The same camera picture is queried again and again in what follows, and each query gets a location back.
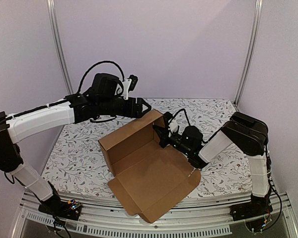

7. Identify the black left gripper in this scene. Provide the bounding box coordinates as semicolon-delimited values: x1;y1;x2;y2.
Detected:
98;97;151;118

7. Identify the brown cardboard box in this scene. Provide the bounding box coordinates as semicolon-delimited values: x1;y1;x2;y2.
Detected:
98;110;201;223

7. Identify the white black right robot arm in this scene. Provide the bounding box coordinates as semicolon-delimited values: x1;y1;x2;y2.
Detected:
153;112;272;216

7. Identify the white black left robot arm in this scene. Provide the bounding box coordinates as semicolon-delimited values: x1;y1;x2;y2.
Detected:
0;73;151;215

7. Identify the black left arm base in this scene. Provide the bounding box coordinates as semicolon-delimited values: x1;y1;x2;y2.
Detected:
38;184;82;221

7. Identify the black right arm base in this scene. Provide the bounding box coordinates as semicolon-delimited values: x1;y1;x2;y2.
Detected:
230;194;273;221

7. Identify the floral patterned table mat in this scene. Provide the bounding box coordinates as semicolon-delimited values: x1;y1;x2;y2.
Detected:
42;99;252;199

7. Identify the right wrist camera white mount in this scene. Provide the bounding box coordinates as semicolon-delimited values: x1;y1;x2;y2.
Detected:
163;112;179;137

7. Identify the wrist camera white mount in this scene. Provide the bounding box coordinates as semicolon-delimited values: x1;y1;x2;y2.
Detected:
121;75;138;100
163;112;179;137

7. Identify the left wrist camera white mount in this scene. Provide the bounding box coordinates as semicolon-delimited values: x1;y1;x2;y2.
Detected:
121;75;138;100

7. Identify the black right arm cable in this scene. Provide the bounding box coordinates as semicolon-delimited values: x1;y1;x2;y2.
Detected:
170;108;192;129

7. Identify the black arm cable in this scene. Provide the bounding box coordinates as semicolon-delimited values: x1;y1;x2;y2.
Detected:
78;60;126;95
170;108;192;129

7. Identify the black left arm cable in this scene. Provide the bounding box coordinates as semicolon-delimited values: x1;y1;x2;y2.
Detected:
78;60;126;95

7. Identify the aluminium front rail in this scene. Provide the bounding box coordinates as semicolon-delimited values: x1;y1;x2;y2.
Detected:
11;192;298;238

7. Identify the left aluminium frame post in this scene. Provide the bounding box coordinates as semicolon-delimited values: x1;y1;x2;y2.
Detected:
46;0;74;94

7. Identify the aluminium frame post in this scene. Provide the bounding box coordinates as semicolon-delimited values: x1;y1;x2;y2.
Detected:
233;0;263;108
46;0;74;94

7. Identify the right aluminium frame post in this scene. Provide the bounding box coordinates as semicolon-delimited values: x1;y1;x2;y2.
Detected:
233;0;263;108

